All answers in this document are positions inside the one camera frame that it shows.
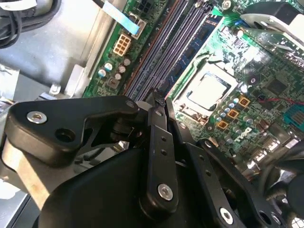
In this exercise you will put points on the dark blue RAM stick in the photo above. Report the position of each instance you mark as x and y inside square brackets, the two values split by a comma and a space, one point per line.
[192, 47]

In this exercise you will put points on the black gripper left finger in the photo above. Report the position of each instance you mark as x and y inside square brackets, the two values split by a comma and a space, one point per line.
[47, 130]

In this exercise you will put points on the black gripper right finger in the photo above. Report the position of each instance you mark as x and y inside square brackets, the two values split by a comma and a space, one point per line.
[204, 171]

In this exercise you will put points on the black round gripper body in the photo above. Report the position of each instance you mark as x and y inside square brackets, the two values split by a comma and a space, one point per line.
[95, 202]

